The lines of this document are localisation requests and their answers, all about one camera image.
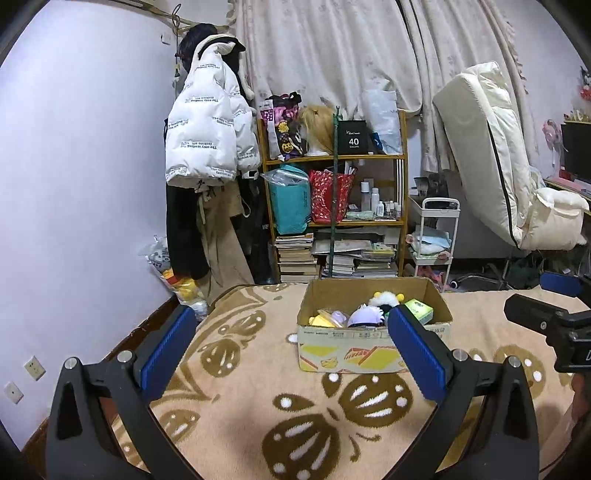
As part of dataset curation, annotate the plastic bag of toys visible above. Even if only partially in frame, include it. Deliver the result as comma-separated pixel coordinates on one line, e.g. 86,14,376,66
139,236,208,323

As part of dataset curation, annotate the cream folded mattress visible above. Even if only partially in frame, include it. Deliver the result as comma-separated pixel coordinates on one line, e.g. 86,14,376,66
433,62,589,251

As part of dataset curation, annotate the white rolling cart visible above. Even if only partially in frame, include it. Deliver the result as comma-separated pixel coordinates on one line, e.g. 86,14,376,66
406,197,461,292

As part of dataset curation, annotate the white fluffy penguin plush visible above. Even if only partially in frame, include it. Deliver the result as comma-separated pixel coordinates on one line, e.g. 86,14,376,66
369,291,405,308

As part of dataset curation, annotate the green pole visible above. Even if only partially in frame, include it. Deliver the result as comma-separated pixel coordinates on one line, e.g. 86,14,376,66
328,106,341,278

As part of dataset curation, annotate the black box marked 40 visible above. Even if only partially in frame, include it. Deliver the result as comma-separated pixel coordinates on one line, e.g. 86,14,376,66
338,120,370,155

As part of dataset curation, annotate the cardboard box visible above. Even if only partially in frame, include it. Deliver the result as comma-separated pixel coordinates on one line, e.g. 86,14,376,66
297,277,453,374

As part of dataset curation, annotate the blonde wig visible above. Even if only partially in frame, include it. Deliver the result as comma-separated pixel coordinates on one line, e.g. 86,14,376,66
298,105,335,156

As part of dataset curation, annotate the white puffer jacket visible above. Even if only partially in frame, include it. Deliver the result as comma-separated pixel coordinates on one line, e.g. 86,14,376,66
165,34,262,190

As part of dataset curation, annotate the beige trench coat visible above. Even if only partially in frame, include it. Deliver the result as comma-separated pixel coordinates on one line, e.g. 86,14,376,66
198,182,253,304

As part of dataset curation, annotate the floral curtain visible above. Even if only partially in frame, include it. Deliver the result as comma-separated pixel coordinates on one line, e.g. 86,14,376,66
226,1,538,172

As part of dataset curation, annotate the person's hand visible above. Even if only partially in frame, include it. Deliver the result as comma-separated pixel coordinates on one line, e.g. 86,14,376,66
571,372,590,440

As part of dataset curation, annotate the red patterned bag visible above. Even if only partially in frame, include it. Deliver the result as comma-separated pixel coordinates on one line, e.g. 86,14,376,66
310,170,355,225

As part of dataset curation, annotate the stack of books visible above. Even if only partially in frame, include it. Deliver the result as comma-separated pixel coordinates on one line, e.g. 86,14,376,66
274,233,320,283

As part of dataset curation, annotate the green tissue pack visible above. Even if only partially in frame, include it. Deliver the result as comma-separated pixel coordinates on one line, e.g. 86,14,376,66
405,299,434,325

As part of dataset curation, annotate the wall power socket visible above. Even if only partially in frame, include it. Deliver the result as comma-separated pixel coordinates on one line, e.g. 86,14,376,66
24,356,46,381

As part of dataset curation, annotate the beige patterned blanket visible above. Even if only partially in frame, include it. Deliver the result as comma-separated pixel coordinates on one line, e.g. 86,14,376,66
151,278,574,479

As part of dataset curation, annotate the teal bag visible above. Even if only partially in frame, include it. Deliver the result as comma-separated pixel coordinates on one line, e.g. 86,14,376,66
266,164,311,235

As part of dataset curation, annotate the yellow plush toy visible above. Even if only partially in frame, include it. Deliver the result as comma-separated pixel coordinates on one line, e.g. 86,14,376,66
308,315,337,328

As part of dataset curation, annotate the purple haired doll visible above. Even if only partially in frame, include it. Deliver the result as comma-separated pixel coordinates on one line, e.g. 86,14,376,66
346,305,385,328

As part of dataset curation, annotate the wooden bookshelf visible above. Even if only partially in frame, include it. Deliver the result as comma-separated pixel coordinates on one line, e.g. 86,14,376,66
257,110,410,278

